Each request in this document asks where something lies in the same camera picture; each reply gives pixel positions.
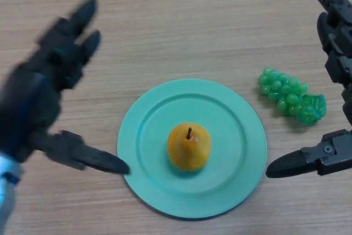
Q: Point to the green plastic grape bunch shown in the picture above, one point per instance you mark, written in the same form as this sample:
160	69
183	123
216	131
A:
286	97

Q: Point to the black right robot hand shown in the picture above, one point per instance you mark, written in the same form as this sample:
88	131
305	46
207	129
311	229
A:
339	53

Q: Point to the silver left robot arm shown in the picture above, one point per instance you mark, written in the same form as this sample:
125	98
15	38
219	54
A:
6	182

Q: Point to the green round plate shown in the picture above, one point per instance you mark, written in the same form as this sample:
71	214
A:
225	180

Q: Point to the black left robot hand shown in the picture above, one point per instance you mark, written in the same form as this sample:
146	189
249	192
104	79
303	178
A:
30	97

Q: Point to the yellow pear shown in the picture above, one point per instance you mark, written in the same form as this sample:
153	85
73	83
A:
189	149

